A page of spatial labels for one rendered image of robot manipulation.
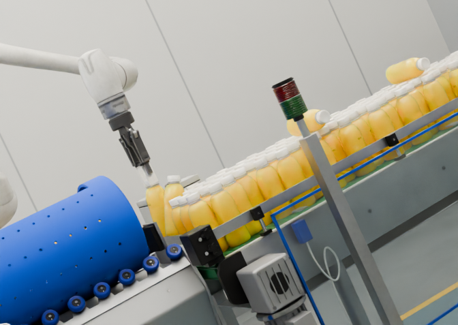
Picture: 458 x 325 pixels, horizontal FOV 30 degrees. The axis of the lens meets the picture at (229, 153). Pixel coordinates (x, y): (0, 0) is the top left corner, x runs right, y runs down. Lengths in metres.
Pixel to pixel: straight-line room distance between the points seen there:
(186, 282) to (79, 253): 0.31
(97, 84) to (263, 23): 3.10
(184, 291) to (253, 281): 0.24
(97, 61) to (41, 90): 2.62
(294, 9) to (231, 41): 0.50
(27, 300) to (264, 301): 0.59
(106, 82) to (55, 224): 0.53
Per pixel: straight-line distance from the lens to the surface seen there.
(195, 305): 2.34
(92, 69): 2.59
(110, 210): 2.27
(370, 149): 2.54
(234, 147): 5.39
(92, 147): 5.19
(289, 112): 2.23
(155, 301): 2.30
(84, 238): 2.24
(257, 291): 2.19
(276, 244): 2.33
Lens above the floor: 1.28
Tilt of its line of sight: 3 degrees down
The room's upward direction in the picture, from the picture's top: 25 degrees counter-clockwise
